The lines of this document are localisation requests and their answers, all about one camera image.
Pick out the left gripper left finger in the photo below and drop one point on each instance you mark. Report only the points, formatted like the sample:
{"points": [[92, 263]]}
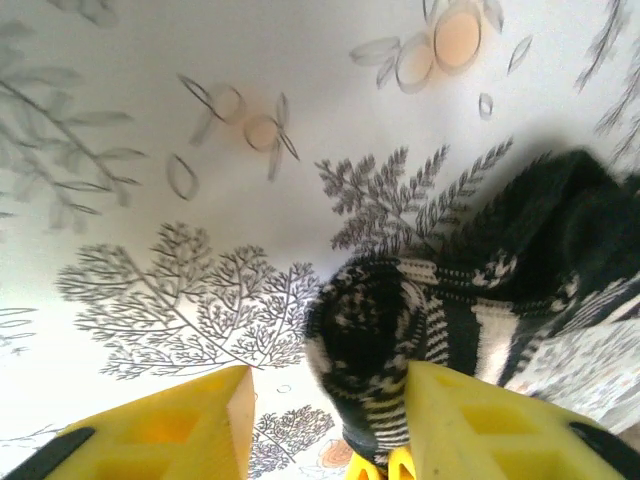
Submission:
{"points": [[165, 435]]}

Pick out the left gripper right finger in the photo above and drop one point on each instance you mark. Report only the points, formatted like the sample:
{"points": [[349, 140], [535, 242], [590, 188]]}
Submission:
{"points": [[490, 435]]}

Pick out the black white striped sock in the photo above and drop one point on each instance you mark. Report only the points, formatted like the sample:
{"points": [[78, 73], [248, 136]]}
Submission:
{"points": [[370, 325]]}

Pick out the floral tablecloth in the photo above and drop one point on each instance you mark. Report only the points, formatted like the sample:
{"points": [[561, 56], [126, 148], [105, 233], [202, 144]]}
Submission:
{"points": [[150, 150]]}

